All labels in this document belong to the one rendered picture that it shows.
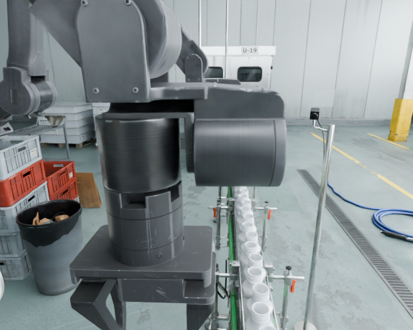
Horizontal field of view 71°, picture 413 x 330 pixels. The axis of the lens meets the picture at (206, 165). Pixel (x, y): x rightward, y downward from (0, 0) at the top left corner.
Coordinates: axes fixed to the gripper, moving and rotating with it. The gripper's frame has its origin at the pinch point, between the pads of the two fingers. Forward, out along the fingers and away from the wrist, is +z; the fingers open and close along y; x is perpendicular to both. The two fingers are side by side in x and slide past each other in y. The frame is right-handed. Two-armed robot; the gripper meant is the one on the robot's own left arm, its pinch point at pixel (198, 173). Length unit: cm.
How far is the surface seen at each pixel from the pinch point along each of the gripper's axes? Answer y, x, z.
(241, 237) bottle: -11.5, -18.2, 27.9
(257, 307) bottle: -13.3, 14.3, 25.3
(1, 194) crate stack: 164, -127, 59
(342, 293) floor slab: -97, -130, 142
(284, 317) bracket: -24, -5, 47
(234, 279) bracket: -8.9, -4.7, 33.4
